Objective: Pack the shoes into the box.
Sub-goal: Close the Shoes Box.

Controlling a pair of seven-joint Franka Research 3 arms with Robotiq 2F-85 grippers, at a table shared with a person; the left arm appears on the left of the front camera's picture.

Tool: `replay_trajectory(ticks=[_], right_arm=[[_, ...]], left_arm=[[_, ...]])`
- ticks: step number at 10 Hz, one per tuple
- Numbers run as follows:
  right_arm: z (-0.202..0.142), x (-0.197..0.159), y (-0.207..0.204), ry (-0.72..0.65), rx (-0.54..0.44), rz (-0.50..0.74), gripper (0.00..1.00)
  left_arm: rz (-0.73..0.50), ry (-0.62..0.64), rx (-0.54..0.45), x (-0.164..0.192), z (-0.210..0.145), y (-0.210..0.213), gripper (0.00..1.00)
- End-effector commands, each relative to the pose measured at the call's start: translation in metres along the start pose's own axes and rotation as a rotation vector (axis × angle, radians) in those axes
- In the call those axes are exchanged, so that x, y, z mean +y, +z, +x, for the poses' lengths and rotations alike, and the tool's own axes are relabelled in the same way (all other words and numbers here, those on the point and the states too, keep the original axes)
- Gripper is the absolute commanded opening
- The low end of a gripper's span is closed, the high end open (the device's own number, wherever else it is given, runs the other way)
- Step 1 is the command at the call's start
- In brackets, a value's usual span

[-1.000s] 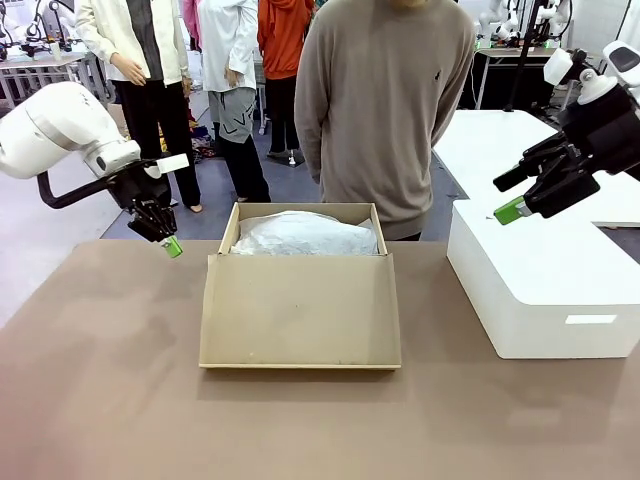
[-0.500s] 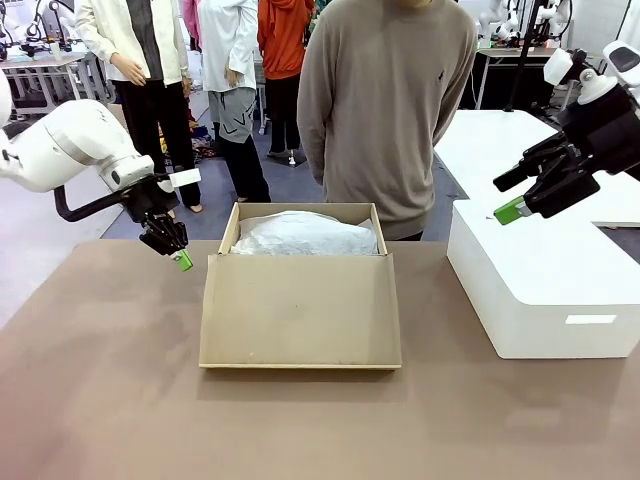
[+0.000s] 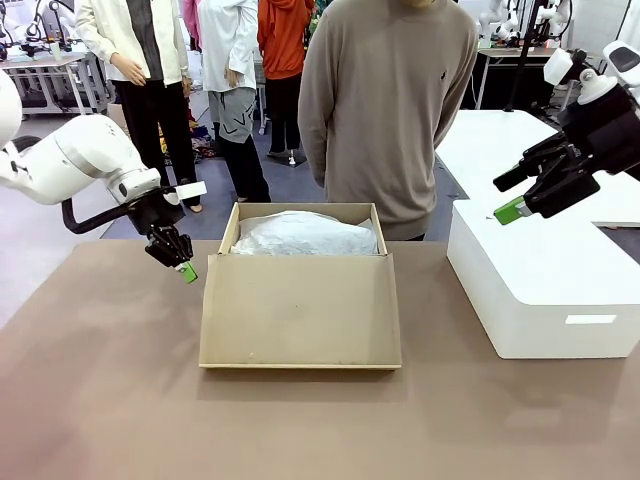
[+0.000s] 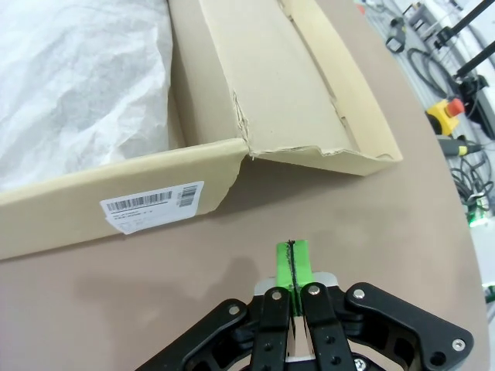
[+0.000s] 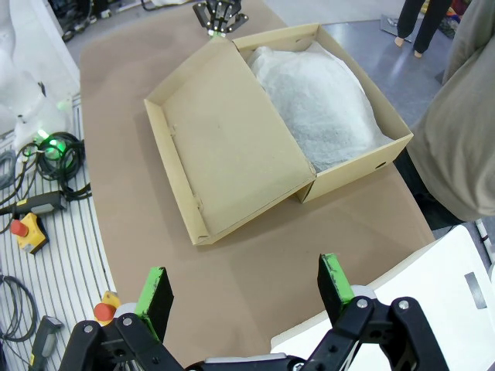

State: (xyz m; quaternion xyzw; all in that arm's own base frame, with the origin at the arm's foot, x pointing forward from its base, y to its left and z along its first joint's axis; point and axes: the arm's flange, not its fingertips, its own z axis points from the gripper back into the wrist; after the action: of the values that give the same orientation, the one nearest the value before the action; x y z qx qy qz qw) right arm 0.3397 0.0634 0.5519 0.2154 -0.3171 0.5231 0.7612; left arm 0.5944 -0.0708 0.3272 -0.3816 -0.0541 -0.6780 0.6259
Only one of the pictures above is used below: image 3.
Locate black tripod pole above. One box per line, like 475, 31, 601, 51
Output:
502, 0, 547, 113

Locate mannequin orange hoodie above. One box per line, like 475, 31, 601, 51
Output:
256, 0, 317, 157

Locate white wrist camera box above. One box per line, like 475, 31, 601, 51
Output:
163, 181, 208, 206
543, 48, 575, 85

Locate white rounded platform block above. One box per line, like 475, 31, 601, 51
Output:
445, 198, 640, 360

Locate mannequin white shirt grey shorts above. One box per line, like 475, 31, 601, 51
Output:
196, 0, 274, 204

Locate black draped background table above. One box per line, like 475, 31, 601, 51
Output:
472, 42, 557, 111

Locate person in beige sweater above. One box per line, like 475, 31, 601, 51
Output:
297, 0, 480, 242

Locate brown cardboard shoe box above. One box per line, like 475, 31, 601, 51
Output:
198, 201, 404, 371

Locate grey background work table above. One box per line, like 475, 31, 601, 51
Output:
0, 51, 112, 120

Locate colourful clothes pile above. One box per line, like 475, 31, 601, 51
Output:
157, 123, 220, 167

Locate dark mannequin stand base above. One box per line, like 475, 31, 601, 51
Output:
266, 148, 308, 168

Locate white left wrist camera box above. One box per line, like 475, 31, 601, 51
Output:
163, 181, 208, 206

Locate background cardboard box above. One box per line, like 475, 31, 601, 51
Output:
106, 102, 127, 132

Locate white table surface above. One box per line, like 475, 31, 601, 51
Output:
433, 109, 640, 229

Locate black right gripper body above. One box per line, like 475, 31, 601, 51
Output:
564, 83, 640, 175

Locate pink hanging garment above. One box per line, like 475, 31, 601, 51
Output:
181, 0, 202, 52

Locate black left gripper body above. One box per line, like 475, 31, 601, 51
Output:
127, 187, 187, 240

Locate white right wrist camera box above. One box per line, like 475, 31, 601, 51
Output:
543, 48, 575, 85

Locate white tissue wrapping paper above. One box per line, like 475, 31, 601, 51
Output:
231, 209, 379, 257

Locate white label sticker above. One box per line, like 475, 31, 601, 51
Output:
564, 314, 618, 327

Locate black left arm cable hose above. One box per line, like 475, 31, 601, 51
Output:
60, 196, 140, 237

